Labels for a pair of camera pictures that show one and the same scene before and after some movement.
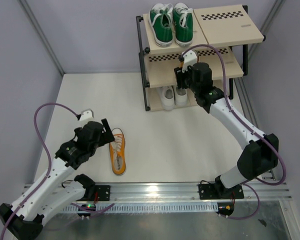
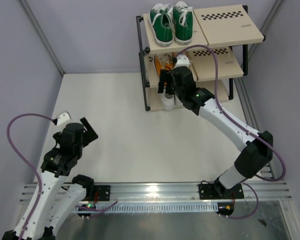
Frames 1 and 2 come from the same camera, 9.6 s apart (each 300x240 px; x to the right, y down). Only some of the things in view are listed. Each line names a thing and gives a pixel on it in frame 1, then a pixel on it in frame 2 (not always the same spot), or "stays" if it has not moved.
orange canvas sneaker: [117, 152] -> [159, 63]
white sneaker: [167, 95] stays
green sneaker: [182, 21] stays
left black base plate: [104, 192] stays
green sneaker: [160, 21] stays
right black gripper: [180, 76] -> [164, 76]
